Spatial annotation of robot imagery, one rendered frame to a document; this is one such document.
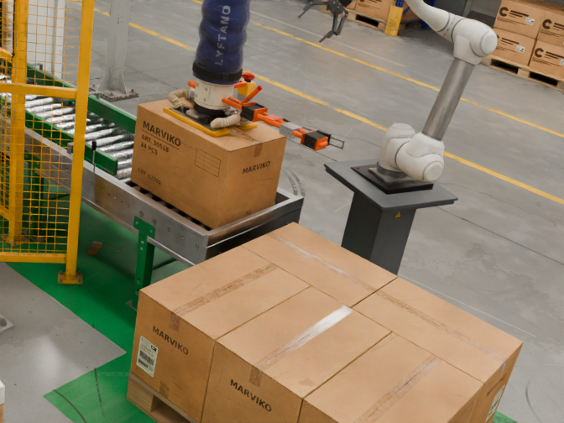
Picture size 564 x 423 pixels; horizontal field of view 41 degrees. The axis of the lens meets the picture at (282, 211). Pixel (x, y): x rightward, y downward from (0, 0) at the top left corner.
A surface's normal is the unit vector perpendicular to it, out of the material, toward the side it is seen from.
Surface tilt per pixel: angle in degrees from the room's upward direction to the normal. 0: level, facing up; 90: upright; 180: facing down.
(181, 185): 90
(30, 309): 0
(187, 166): 90
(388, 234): 90
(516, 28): 91
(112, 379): 0
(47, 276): 0
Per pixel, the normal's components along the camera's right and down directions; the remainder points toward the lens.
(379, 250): 0.52, 0.47
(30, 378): 0.18, -0.88
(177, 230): -0.61, 0.25
